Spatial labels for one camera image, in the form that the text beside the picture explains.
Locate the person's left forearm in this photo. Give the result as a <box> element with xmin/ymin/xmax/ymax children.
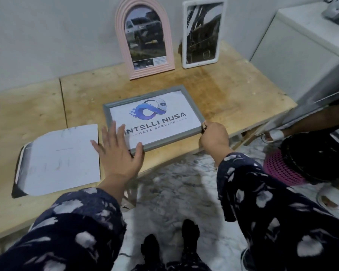
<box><xmin>0</xmin><ymin>177</ymin><xmax>130</xmax><ymax>271</ymax></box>

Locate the white sandal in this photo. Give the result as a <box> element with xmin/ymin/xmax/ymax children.
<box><xmin>261</xmin><ymin>128</ymin><xmax>286</xmax><ymax>144</ymax></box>
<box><xmin>316</xmin><ymin>184</ymin><xmax>339</xmax><ymax>213</ymax></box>

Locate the person's dark clothing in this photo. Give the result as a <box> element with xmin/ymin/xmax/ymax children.
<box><xmin>131</xmin><ymin>218</ymin><xmax>212</xmax><ymax>271</ymax></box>

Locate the grey framed Intelli Nusa sign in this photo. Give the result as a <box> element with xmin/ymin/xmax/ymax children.
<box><xmin>102</xmin><ymin>85</ymin><xmax>205</xmax><ymax>154</ymax></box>

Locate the person's right forearm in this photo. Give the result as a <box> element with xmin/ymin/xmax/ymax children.
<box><xmin>212</xmin><ymin>151</ymin><xmax>339</xmax><ymax>271</ymax></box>

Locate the pink arched photo frame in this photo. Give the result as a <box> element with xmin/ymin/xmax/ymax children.
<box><xmin>115</xmin><ymin>0</ymin><xmax>176</xmax><ymax>80</ymax></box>

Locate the dark print sheet face-down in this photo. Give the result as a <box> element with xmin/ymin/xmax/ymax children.
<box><xmin>11</xmin><ymin>124</ymin><xmax>101</xmax><ymax>199</ymax></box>

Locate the person's right hand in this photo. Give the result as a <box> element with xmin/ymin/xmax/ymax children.
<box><xmin>199</xmin><ymin>121</ymin><xmax>233</xmax><ymax>167</ymax></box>

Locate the person's left hand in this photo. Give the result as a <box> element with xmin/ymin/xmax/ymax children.
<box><xmin>90</xmin><ymin>121</ymin><xmax>145</xmax><ymax>187</ymax></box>

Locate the white picture frame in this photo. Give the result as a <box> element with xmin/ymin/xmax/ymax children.
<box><xmin>182</xmin><ymin>0</ymin><xmax>228</xmax><ymax>69</ymax></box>

